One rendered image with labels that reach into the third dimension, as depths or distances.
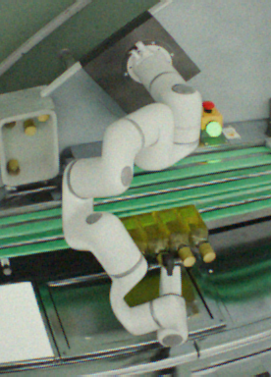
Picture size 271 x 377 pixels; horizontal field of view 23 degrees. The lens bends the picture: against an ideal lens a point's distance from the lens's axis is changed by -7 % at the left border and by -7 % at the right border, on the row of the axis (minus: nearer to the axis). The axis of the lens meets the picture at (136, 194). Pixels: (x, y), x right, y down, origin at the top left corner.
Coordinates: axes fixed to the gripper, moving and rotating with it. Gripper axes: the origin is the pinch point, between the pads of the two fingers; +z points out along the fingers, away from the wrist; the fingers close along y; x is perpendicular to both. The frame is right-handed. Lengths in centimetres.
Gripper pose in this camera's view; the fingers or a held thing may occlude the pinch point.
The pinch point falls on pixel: (167, 265)
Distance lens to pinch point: 182.5
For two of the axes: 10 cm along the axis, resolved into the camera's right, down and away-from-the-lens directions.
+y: 0.0, -8.1, -5.9
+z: -0.3, -5.9, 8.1
